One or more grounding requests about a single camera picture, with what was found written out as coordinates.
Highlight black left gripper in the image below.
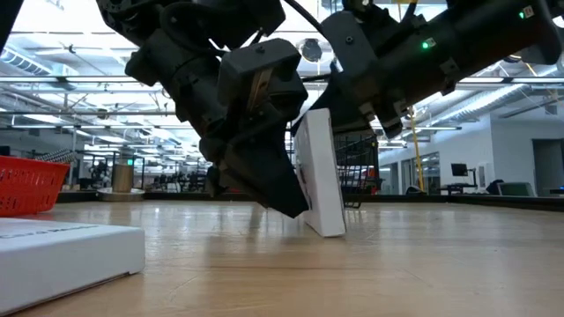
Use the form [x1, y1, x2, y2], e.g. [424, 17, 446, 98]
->
[125, 28, 309, 219]

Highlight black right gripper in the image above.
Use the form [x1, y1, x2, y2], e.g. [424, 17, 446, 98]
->
[290, 19, 462, 140]

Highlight white box green edge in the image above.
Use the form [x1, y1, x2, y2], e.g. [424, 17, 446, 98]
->
[0, 218, 145, 316]
[293, 107, 348, 238]

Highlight rectangular desk screen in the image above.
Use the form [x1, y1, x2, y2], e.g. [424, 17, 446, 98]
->
[497, 181, 537, 198]

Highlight long ceiling light strip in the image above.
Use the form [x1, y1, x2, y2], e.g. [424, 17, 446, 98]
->
[0, 75, 564, 85]

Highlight red plastic basket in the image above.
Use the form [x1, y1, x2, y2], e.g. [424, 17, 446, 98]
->
[0, 156, 71, 218]

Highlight black wire basket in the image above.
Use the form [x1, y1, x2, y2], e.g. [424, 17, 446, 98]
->
[333, 131, 381, 209]

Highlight black ceiling cord reel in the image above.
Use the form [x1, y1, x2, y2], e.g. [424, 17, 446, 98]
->
[299, 38, 324, 63]

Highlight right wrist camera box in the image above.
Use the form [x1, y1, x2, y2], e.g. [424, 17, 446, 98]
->
[321, 11, 380, 85]

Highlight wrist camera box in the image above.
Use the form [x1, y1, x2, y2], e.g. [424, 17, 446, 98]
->
[218, 38, 309, 116]
[321, 11, 380, 85]

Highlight yellow power cable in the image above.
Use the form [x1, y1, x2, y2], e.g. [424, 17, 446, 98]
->
[407, 105, 425, 192]

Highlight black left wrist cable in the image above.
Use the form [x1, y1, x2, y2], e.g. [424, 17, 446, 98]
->
[281, 0, 330, 39]

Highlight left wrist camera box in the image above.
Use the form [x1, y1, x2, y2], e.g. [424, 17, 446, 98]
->
[218, 38, 309, 116]

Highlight silver air duct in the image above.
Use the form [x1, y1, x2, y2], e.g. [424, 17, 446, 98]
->
[0, 46, 54, 77]
[434, 83, 537, 128]

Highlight black aluminium rig frame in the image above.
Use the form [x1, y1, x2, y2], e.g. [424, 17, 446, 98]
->
[56, 189, 564, 213]

